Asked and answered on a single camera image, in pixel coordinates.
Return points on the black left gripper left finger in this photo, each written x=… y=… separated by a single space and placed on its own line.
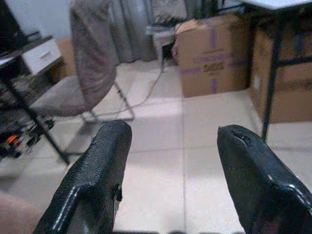
x=97 y=158

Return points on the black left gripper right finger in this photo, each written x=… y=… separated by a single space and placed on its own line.
x=251 y=170

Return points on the pink pillow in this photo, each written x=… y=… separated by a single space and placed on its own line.
x=14 y=217

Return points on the white table with black legs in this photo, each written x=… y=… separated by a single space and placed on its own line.
x=35 y=119
x=270 y=85

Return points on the large plain cardboard box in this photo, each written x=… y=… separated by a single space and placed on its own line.
x=292 y=97

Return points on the power strip with orange plug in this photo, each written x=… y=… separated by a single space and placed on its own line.
x=14 y=141

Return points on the brown woven chair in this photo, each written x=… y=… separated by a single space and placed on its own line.
x=92 y=61

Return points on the purple printed cardboard box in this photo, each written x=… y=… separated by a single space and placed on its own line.
x=207 y=80

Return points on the white drawer television cabinet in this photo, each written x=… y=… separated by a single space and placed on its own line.
x=41 y=56

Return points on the grey curtain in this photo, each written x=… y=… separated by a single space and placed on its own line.
x=136 y=29

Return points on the small white side table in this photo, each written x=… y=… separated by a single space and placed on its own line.
x=158 y=36

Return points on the black television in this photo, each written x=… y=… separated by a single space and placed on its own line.
x=8 y=26

